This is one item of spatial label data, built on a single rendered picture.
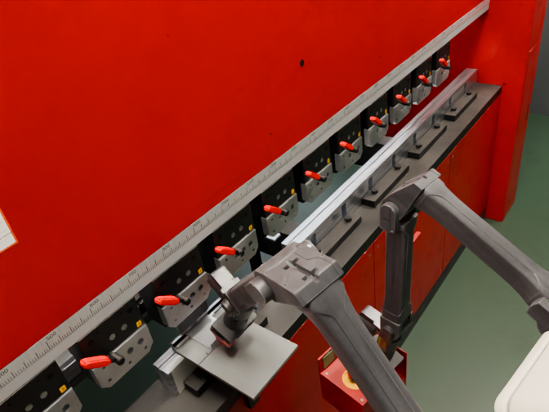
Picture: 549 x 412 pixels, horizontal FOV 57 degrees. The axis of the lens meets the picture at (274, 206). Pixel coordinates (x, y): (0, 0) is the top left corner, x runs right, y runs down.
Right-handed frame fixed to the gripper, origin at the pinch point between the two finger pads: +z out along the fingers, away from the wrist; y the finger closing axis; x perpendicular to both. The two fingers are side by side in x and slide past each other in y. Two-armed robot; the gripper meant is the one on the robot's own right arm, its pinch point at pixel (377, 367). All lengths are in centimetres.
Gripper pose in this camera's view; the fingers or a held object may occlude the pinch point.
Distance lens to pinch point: 159.9
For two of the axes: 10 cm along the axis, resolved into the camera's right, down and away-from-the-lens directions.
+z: -0.5, 6.9, 7.2
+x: -7.3, 4.7, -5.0
